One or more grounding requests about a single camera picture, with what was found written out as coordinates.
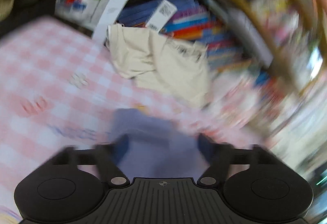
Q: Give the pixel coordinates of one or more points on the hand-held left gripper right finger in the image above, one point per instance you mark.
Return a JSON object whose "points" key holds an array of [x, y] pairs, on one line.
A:
{"points": [[205, 148]]}

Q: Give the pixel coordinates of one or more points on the cream tote bag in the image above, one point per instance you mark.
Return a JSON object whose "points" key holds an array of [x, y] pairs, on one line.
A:
{"points": [[163, 68]]}

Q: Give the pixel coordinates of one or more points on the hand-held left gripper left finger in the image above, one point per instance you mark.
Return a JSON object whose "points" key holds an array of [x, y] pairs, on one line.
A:
{"points": [[122, 148]]}

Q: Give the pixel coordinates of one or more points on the white pen cup green rim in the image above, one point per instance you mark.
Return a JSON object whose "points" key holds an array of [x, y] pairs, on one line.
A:
{"points": [[86, 1]]}

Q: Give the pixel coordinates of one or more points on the row of books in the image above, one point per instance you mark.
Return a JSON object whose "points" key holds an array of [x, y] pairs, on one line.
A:
{"points": [[194, 27]]}

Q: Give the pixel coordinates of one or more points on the pink checked desk mat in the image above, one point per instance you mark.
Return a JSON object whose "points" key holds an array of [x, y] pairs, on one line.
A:
{"points": [[38, 73]]}

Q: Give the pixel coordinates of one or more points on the white barcode box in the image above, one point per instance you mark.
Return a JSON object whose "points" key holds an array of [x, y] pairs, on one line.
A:
{"points": [[161, 15]]}

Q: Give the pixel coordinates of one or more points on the purple and brown sweater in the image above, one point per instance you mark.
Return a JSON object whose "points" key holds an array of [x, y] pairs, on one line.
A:
{"points": [[158, 147]]}

